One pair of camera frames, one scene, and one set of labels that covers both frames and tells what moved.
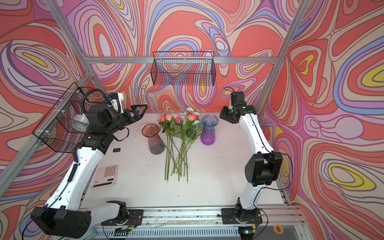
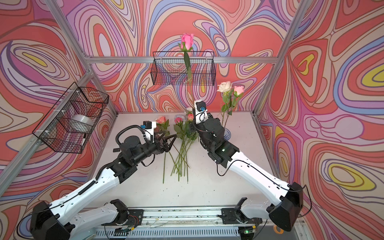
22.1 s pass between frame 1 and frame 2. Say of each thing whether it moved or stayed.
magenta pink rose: moved
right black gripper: moved
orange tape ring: stayed
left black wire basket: stayed
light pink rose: moved
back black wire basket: stayed
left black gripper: moved
